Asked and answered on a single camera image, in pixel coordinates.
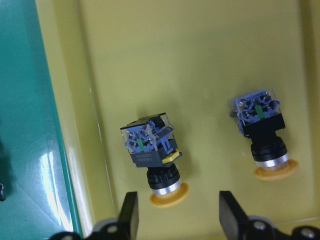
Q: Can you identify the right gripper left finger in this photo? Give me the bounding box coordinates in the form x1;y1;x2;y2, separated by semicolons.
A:
117;191;139;240

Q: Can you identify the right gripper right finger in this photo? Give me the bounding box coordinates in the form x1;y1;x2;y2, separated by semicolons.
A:
219;190;249;240

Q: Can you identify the yellow mushroom push button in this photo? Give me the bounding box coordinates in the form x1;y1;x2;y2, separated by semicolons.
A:
230;89;299;181

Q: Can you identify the green mushroom push button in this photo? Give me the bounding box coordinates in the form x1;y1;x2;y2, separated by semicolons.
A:
0;142;6;203

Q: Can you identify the green plastic tray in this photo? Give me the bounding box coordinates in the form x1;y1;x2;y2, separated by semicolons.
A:
0;0;82;240

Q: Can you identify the yellow plastic tray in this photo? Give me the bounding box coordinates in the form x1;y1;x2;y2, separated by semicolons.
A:
36;0;320;240

